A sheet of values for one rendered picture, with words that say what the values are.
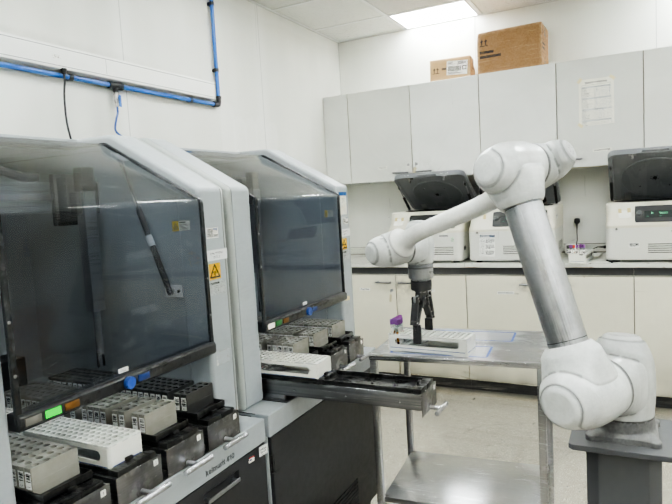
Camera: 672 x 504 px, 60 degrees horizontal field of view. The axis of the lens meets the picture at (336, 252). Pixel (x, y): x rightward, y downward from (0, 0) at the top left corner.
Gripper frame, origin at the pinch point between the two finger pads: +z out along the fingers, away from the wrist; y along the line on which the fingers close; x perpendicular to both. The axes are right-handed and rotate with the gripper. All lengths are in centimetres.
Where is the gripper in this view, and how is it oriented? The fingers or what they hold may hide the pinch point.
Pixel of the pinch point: (423, 334)
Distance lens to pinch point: 216.1
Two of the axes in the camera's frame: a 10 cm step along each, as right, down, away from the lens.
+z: 0.6, 9.9, 0.9
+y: 5.0, -1.1, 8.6
